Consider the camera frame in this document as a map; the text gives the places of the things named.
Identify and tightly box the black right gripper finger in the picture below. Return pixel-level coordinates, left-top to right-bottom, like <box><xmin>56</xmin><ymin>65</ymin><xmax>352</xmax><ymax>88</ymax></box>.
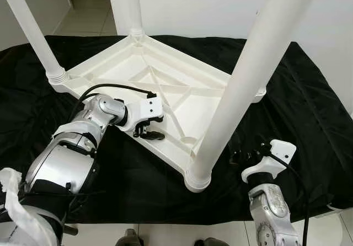
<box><xmin>229</xmin><ymin>129</ymin><xmax>243</xmax><ymax>165</ymax></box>

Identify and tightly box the white plastic children table top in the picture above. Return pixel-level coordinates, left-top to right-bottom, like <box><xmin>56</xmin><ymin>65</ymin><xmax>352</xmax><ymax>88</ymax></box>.
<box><xmin>50</xmin><ymin>34</ymin><xmax>266</xmax><ymax>193</ymax></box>

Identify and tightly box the black cloth table cover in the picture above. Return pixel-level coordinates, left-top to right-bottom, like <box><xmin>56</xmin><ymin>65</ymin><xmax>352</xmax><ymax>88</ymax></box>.
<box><xmin>0</xmin><ymin>35</ymin><xmax>353</xmax><ymax>224</ymax></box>

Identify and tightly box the grey robot right leg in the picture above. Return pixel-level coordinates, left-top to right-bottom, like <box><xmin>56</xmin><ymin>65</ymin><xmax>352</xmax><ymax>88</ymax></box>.
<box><xmin>193</xmin><ymin>237</ymin><xmax>221</xmax><ymax>246</ymax></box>

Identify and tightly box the grey robot leg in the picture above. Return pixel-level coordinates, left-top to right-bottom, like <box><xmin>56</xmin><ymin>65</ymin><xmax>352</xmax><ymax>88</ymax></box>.
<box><xmin>193</xmin><ymin>237</ymin><xmax>221</xmax><ymax>246</ymax></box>
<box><xmin>119</xmin><ymin>228</ymin><xmax>141</xmax><ymax>246</ymax></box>

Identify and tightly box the grey robot left leg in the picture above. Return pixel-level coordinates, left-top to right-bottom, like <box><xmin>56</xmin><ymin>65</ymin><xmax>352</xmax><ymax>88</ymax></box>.
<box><xmin>119</xmin><ymin>228</ymin><xmax>141</xmax><ymax>246</ymax></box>

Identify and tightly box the white crumpled cloth strip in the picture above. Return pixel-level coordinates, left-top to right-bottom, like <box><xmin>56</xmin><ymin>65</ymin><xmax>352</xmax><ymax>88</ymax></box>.
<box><xmin>0</xmin><ymin>168</ymin><xmax>58</xmax><ymax>246</ymax></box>

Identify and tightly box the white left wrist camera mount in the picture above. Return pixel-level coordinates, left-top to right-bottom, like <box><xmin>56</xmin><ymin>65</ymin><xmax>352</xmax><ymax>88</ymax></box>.
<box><xmin>119</xmin><ymin>94</ymin><xmax>164</xmax><ymax>133</ymax></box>

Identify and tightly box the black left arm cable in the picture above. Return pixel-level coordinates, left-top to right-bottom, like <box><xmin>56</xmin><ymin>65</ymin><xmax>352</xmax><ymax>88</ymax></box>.
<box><xmin>79</xmin><ymin>83</ymin><xmax>157</xmax><ymax>114</ymax></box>

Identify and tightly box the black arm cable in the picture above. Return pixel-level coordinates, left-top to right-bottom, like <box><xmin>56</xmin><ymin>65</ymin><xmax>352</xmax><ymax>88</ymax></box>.
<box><xmin>79</xmin><ymin>83</ymin><xmax>157</xmax><ymax>114</ymax></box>
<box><xmin>270</xmin><ymin>155</ymin><xmax>309</xmax><ymax>246</ymax></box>

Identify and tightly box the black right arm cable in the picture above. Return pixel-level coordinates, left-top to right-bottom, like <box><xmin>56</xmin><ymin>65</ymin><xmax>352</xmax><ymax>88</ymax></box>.
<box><xmin>270</xmin><ymin>155</ymin><xmax>309</xmax><ymax>246</ymax></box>

